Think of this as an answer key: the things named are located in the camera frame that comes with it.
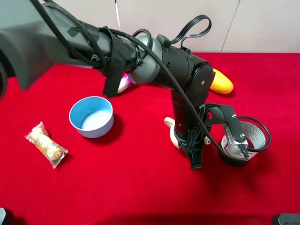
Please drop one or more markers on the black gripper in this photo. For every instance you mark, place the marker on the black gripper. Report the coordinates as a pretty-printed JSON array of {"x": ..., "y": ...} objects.
[{"x": 189, "y": 134}]

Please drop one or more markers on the cream ceramic teapot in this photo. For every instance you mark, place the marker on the cream ceramic teapot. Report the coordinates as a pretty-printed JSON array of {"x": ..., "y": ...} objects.
[{"x": 171, "y": 124}]

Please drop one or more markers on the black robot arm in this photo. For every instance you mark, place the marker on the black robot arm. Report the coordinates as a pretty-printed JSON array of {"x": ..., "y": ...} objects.
[{"x": 35, "y": 36}]

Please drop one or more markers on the black mesh pen holder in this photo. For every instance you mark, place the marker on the black mesh pen holder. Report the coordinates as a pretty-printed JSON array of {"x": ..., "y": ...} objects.
[{"x": 257, "y": 136}]

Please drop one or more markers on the yellow toy mango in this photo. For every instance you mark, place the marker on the yellow toy mango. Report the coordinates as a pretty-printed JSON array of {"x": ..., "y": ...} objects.
[{"x": 221, "y": 84}]

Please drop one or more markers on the purple toy eggplant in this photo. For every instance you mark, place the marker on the purple toy eggplant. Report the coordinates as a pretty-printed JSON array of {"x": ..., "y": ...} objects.
[{"x": 125, "y": 84}]

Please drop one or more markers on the light blue bowl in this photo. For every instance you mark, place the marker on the light blue bowl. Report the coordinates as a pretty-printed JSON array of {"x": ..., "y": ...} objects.
[{"x": 92, "y": 116}]

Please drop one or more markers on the black base right corner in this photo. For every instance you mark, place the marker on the black base right corner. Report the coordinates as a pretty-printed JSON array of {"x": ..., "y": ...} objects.
[{"x": 286, "y": 219}]

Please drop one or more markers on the black base corner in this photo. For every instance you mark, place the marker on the black base corner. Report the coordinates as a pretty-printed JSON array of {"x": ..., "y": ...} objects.
[
  {"x": 6, "y": 216},
  {"x": 286, "y": 219}
]

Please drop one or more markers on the red velvet tablecloth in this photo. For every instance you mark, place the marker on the red velvet tablecloth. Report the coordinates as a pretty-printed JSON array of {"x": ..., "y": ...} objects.
[{"x": 134, "y": 175}]

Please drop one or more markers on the Ferrero Rocher chocolate pack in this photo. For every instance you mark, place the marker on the Ferrero Rocher chocolate pack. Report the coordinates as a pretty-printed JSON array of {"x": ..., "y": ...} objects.
[{"x": 48, "y": 147}]

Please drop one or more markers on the black base left corner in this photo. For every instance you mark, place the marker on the black base left corner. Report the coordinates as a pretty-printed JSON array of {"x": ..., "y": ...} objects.
[{"x": 6, "y": 216}]

